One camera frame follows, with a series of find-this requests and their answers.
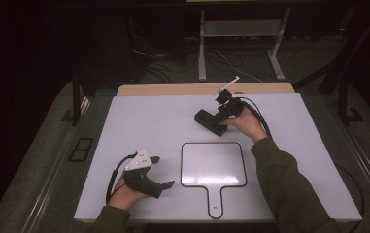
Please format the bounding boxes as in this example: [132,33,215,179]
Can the black metal stand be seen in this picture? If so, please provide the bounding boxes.
[337,73,365,126]
[60,69,92,127]

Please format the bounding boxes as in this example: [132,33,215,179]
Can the light wooden table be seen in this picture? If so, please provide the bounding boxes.
[117,82,296,97]

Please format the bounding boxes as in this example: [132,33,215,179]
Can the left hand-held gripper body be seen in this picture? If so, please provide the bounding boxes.
[121,149,164,200]

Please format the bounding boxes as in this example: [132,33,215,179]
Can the person's right hand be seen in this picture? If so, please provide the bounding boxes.
[219,105,269,144]

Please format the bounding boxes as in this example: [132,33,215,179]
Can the black whiteboard eraser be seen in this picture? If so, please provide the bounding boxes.
[193,109,229,138]

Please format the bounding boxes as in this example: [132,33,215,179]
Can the white metal stand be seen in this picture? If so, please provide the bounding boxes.
[197,7,292,83]

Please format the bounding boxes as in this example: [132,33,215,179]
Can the metal floor rail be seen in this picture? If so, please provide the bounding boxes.
[329,105,370,210]
[19,96,92,233]

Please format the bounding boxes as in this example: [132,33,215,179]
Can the white handheld whiteboard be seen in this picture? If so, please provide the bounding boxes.
[180,141,248,220]

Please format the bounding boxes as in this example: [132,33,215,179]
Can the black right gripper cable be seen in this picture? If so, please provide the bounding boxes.
[236,95,366,233]

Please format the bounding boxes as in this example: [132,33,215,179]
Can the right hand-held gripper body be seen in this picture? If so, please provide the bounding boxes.
[213,75,246,121]

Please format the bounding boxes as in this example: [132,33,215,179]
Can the person's left hand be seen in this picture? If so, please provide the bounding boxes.
[107,176,151,212]

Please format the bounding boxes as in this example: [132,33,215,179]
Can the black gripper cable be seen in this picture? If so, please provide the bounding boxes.
[105,151,138,205]
[236,95,366,233]

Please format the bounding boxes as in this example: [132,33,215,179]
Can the black floor outlet frame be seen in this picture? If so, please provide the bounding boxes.
[67,137,95,163]

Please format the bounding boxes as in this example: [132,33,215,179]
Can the black floor cables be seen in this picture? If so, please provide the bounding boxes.
[129,33,200,84]

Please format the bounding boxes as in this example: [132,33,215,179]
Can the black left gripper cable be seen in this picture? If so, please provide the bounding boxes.
[105,151,138,205]

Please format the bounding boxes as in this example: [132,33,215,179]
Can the white floor cable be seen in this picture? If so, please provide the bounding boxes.
[213,49,264,83]

